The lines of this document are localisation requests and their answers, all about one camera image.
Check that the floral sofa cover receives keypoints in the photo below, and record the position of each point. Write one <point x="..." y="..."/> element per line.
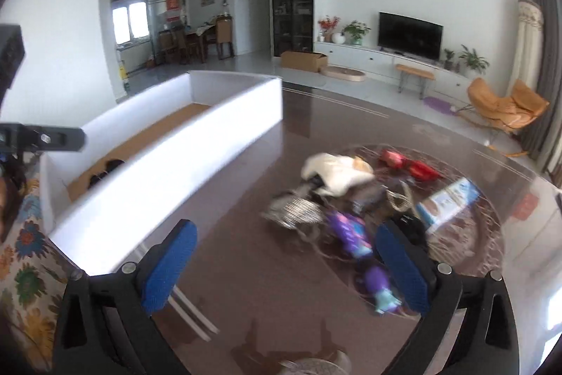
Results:
<point x="34" y="277"/>

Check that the oval wooden tray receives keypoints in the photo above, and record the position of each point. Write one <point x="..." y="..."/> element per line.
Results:
<point x="344" y="74"/>

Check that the black flat television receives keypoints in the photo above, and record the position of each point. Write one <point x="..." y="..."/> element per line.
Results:
<point x="410" y="35"/>

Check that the cardboard box on floor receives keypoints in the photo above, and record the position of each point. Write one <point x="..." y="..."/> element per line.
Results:
<point x="306" y="61"/>

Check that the grey curtain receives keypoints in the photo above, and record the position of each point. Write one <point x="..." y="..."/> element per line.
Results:
<point x="541" y="138"/>

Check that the black cloth item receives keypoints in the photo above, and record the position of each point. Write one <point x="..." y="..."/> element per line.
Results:
<point x="413" y="229"/>

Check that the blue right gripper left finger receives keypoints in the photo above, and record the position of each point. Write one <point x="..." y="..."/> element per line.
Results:
<point x="163" y="264"/>

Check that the green potted plant right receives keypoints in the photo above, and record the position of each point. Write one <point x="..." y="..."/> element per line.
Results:
<point x="472" y="63"/>

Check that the cream knitted sock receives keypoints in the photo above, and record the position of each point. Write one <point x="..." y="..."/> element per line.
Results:
<point x="338" y="173"/>

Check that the white cardboard sorting box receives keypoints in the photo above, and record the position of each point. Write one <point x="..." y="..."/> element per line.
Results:
<point x="145" y="157"/>

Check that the white tv cabinet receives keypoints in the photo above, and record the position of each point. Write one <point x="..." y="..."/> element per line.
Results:
<point x="382" y="66"/>

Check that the blue toothpaste box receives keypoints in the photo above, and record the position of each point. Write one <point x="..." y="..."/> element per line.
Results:
<point x="442" y="206"/>

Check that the small wooden bench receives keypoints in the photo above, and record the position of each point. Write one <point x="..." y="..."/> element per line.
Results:
<point x="424" y="76"/>

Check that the rhinestone hair claw clip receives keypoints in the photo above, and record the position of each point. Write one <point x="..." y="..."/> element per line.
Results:
<point x="291" y="211"/>

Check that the red flower vase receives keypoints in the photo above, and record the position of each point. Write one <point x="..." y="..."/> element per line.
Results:
<point x="327" y="26"/>

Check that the purple floor mat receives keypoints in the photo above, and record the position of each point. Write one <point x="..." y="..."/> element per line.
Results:
<point x="440" y="105"/>

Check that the standing air conditioner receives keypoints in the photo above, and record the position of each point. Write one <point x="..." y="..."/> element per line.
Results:
<point x="529" y="45"/>

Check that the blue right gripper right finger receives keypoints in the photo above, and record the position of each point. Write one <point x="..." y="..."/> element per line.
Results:
<point x="405" y="262"/>

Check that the orange lounge chair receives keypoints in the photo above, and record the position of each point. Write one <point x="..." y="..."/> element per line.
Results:
<point x="510" y="113"/>

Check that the purple toy figure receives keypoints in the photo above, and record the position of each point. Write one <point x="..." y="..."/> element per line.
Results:
<point x="370" y="279"/>

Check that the green potted plant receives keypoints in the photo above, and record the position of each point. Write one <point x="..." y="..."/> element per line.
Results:
<point x="472" y="63"/>
<point x="356" y="31"/>

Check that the red fabric pouch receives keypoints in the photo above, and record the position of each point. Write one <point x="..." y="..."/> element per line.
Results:
<point x="416" y="169"/>

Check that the green potted plant left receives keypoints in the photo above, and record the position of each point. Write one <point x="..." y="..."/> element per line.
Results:
<point x="356" y="31"/>

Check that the wooden dining chair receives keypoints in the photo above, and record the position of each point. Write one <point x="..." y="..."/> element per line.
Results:
<point x="224" y="37"/>

